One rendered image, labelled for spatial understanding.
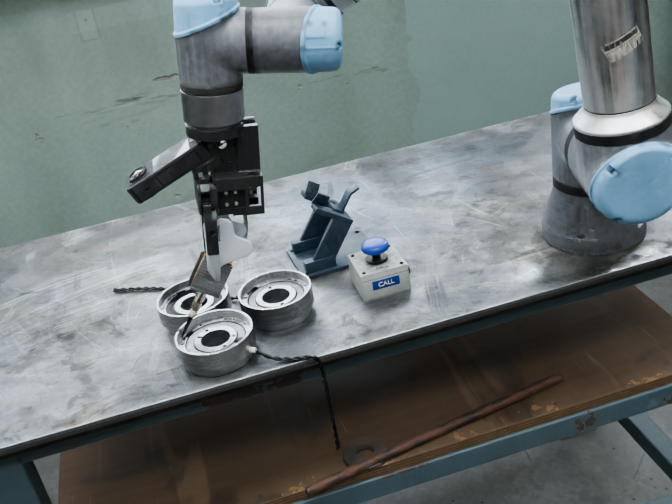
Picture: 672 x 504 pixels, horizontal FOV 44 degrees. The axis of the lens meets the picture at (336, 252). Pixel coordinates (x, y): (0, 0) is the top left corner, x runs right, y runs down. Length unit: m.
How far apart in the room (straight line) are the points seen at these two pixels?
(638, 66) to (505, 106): 2.05
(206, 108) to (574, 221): 0.56
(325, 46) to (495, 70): 2.07
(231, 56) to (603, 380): 0.80
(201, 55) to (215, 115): 0.07
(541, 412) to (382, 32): 1.74
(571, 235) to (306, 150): 1.72
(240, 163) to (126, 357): 0.33
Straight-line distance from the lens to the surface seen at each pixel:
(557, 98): 1.20
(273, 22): 0.97
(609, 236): 1.24
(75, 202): 2.83
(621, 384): 1.41
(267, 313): 1.13
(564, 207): 1.25
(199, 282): 1.10
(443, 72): 2.93
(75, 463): 1.46
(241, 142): 1.03
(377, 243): 1.17
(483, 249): 1.28
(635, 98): 1.05
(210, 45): 0.97
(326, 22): 0.97
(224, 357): 1.08
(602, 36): 1.01
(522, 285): 1.18
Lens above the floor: 1.44
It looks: 29 degrees down
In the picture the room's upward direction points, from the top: 10 degrees counter-clockwise
